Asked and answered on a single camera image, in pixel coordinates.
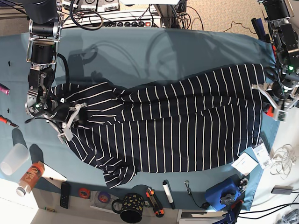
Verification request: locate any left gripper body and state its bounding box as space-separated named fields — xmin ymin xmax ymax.
xmin=251 ymin=80 xmax=299 ymax=112

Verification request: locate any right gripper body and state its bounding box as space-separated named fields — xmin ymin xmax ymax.
xmin=46 ymin=102 xmax=88 ymax=134

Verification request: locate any navy white striped t-shirt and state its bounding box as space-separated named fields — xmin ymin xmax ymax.
xmin=50 ymin=64 xmax=266 ymax=189

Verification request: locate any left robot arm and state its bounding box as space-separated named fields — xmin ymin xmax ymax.
xmin=251 ymin=0 xmax=299 ymax=120

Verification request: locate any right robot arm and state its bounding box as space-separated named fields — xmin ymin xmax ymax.
xmin=24 ymin=0 xmax=86 ymax=138

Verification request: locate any red cube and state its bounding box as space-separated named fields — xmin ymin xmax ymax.
xmin=266 ymin=106 xmax=274 ymax=117

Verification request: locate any teal table cloth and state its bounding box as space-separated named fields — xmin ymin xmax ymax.
xmin=0 ymin=27 xmax=290 ymax=212

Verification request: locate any white packaged item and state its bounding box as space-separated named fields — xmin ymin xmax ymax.
xmin=252 ymin=138 xmax=272 ymax=169

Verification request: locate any translucent plastic cup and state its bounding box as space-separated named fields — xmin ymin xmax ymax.
xmin=0 ymin=143 xmax=30 ymax=175

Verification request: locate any orange screwdriver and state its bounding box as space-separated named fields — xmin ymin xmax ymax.
xmin=0 ymin=115 xmax=19 ymax=128

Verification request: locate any white paper sheet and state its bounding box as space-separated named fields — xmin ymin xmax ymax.
xmin=38 ymin=161 xmax=67 ymax=182

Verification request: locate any pink pen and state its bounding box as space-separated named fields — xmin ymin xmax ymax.
xmin=0 ymin=84 xmax=10 ymax=95

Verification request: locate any black remote control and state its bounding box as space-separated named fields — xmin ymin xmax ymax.
xmin=60 ymin=182 xmax=71 ymax=209

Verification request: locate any white paper card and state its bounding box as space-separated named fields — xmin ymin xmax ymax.
xmin=231 ymin=153 xmax=258 ymax=176

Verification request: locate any orange label bottle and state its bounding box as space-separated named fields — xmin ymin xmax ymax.
xmin=16 ymin=161 xmax=44 ymax=197

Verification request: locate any orange tape roll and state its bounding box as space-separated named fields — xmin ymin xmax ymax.
xmin=78 ymin=188 xmax=91 ymax=199

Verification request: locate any purple tape roll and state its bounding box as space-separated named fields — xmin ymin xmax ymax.
xmin=97 ymin=191 xmax=111 ymax=203

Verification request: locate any grey adapter box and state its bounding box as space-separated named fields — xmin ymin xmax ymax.
xmin=271 ymin=186 xmax=292 ymax=195

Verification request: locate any blue clamp device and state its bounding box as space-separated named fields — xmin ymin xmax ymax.
xmin=205 ymin=178 xmax=249 ymax=211

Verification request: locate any black mug yellow pattern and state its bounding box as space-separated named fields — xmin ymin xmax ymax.
xmin=111 ymin=193 xmax=144 ymax=224

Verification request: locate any black power strip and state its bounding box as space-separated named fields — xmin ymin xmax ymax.
xmin=104 ymin=21 xmax=153 ymax=28

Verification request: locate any white black marker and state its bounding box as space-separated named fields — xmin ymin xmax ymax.
xmin=162 ymin=180 xmax=176 ymax=210

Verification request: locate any orange black utility knife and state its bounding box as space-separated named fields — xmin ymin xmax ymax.
xmin=146 ymin=187 xmax=164 ymax=218

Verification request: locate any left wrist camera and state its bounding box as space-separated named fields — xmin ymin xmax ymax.
xmin=273 ymin=109 xmax=288 ymax=122

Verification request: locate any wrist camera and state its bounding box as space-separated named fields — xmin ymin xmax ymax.
xmin=273 ymin=109 xmax=288 ymax=122
xmin=57 ymin=132 xmax=73 ymax=143

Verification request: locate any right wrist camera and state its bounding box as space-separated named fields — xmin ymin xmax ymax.
xmin=57 ymin=132 xmax=73 ymax=143

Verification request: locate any white cable bundle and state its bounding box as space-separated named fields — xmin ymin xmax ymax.
xmin=270 ymin=144 xmax=298 ymax=180

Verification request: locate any carabiner with black cord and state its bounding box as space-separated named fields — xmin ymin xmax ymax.
xmin=185 ymin=180 xmax=210 ymax=210

